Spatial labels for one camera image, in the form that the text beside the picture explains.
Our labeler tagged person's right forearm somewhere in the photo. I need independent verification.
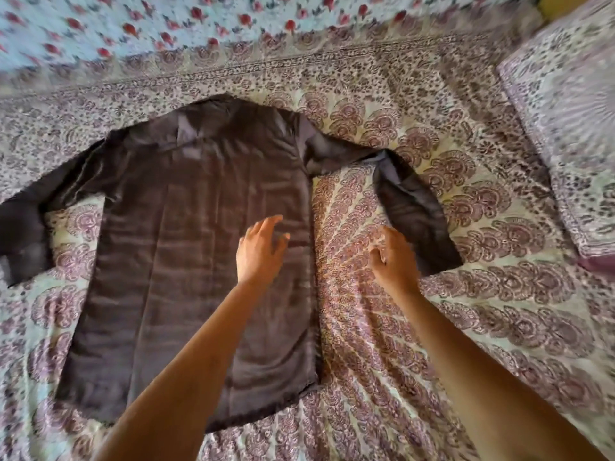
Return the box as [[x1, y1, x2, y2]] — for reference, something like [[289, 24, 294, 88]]
[[396, 285, 609, 461]]

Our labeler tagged person's left forearm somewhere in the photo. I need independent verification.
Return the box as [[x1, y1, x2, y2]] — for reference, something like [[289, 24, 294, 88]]
[[94, 280, 270, 461]]

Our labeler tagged maroon patterned pillow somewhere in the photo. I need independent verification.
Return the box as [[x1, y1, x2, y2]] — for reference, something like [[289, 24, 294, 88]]
[[497, 0, 615, 274]]

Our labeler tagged red rose floral sheet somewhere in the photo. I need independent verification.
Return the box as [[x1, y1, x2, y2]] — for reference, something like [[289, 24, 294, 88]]
[[0, 0, 529, 75]]

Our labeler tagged dark brown shirt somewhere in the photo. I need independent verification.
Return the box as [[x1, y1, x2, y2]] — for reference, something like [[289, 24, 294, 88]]
[[0, 93, 464, 433]]

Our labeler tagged person's right hand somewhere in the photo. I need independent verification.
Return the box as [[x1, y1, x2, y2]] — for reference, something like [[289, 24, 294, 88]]
[[368, 227, 423, 296]]

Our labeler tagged bed with maroon patterned cover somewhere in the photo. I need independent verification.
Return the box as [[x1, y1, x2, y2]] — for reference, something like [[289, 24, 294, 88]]
[[0, 4, 615, 461]]

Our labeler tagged person's left hand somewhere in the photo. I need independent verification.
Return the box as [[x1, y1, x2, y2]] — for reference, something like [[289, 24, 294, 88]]
[[235, 214, 291, 286]]

